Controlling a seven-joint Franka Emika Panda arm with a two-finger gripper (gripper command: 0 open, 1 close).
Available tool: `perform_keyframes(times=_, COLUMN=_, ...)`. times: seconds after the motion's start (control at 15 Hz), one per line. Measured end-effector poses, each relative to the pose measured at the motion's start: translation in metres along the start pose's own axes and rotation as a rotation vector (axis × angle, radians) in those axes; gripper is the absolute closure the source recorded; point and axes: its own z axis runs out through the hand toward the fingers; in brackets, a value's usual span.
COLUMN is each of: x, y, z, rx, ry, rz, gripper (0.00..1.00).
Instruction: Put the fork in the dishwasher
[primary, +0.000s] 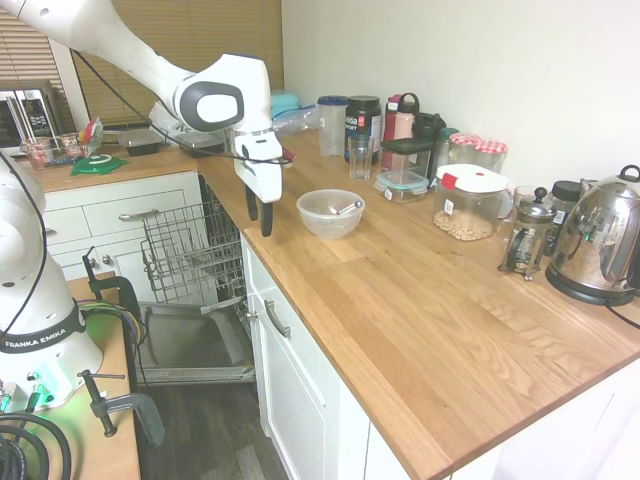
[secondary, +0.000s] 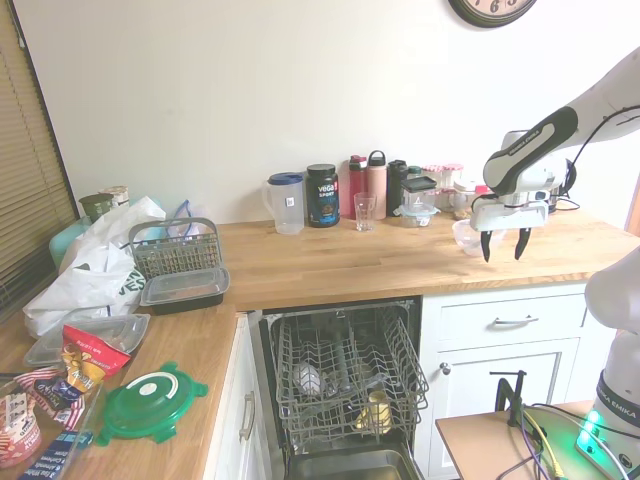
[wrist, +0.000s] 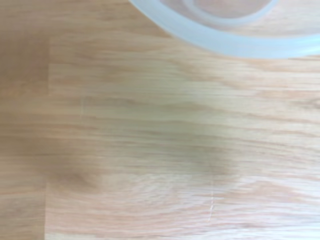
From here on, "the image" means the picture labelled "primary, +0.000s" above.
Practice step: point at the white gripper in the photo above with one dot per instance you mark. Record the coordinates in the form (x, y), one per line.
(262, 167)

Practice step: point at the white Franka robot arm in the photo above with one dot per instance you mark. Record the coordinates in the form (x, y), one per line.
(140, 55)

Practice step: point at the open dishwasher door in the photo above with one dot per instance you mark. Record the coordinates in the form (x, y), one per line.
(190, 340)

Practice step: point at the translucent plastic bowl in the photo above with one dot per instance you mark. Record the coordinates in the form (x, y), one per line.
(325, 225)

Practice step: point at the black food tray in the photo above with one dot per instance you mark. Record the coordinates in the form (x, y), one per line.
(200, 146)
(141, 142)

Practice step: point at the clear zip bag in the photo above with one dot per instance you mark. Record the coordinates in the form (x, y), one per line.
(297, 120)

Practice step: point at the white drawer cabinet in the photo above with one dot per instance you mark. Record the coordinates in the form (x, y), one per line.
(150, 192)

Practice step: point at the clear shaker cup dark lid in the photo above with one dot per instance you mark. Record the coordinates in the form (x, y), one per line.
(332, 127)

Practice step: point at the teal plastic container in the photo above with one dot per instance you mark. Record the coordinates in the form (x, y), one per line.
(285, 102)

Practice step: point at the clear drinking glass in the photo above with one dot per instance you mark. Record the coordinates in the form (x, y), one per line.
(361, 160)

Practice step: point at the white plastic bag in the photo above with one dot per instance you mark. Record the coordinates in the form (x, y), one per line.
(162, 120)

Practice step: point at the black supplement tub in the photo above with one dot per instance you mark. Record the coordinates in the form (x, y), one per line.
(362, 120)

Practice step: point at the glass container teal lid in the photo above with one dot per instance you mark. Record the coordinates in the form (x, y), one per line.
(400, 187)

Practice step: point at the clear container black lid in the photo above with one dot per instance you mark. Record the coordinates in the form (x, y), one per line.
(405, 155)

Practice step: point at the black screw clamp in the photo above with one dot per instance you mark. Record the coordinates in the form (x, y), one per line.
(127, 300)
(145, 415)

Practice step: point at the pink water bottle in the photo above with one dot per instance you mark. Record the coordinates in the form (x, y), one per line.
(397, 125)

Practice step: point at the green plastic lid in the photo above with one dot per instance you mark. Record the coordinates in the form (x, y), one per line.
(97, 165)

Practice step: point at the colourful snack bag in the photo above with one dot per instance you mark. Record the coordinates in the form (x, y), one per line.
(91, 134)

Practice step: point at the grey bottle black cap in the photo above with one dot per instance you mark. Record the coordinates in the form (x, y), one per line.
(427, 127)

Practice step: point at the white base cabinet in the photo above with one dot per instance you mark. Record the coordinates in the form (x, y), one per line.
(300, 400)

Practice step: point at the brown window blind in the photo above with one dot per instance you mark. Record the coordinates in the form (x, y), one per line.
(200, 30)

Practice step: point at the glass jar green lid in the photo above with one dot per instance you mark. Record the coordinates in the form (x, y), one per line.
(444, 147)

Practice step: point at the nut container white lid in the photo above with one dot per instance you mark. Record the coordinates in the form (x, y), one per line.
(467, 210)

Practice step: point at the jar red gingham lid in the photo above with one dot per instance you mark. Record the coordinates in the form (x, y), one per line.
(492, 155)
(464, 147)

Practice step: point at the silver microwave oven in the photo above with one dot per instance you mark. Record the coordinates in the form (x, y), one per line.
(30, 115)

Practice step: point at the glass french press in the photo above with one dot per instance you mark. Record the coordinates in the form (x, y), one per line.
(527, 240)

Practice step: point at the jar black lid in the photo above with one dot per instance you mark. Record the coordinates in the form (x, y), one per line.
(565, 200)

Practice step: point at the stainless steel electric kettle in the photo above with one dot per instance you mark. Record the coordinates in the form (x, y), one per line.
(600, 240)

